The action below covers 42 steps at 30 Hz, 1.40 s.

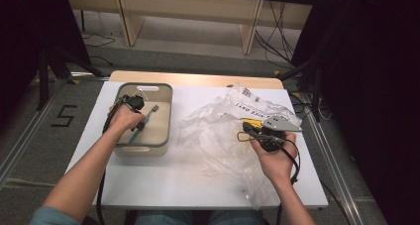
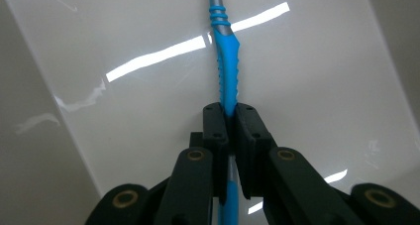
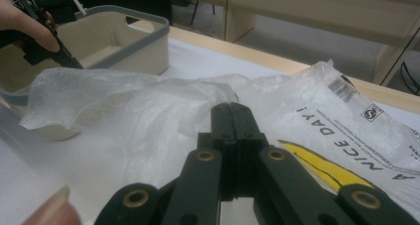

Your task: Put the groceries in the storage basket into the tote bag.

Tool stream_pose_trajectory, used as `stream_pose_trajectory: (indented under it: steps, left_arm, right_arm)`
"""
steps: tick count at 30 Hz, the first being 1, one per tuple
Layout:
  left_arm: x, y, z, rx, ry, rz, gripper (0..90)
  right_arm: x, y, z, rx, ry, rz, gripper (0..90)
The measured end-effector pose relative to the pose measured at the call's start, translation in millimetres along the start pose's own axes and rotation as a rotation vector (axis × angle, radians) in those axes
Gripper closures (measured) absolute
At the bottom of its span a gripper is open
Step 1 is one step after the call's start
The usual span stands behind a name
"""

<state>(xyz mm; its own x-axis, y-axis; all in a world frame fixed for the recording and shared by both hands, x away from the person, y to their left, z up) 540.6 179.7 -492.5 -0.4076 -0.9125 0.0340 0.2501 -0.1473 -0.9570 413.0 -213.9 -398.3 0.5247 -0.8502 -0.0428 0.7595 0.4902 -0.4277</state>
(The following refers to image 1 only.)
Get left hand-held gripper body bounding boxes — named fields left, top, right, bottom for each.
left=122, top=89, right=149, bottom=115

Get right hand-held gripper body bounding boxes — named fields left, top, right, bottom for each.
left=254, top=115, right=303, bottom=153

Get blue toothbrush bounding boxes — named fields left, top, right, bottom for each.
left=128, top=104, right=160, bottom=145

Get beige bin with grey rim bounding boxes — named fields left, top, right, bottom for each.
left=112, top=81, right=173, bottom=159

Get clear plastic bag yellow smiley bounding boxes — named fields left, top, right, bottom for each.
left=174, top=83, right=303, bottom=211

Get person's left hand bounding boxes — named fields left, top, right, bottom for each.
left=108, top=102, right=147, bottom=135

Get person's right hand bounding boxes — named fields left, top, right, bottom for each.
left=249, top=132, right=299, bottom=187

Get black tripod stand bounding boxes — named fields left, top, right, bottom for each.
left=35, top=46, right=104, bottom=112
left=276, top=53, right=324, bottom=124

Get person's legs in jeans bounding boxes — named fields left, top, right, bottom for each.
left=134, top=209, right=266, bottom=225

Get dark curtain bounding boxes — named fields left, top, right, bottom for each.
left=290, top=0, right=420, bottom=225
left=0, top=0, right=92, bottom=124

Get light wooden shelf unit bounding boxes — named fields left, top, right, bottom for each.
left=63, top=0, right=321, bottom=56

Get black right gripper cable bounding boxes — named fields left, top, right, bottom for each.
left=236, top=131, right=301, bottom=225

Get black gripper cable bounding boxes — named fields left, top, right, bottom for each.
left=96, top=95, right=129, bottom=225
left=236, top=131, right=301, bottom=225

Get metal floor rail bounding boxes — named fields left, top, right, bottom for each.
left=0, top=79, right=68, bottom=189
left=305, top=114, right=366, bottom=225

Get black floor cable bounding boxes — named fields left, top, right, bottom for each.
left=80, top=32, right=117, bottom=67

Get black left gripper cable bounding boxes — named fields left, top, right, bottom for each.
left=96, top=95, right=129, bottom=225

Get bundle of black floor cables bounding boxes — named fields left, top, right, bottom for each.
left=254, top=0, right=300, bottom=66

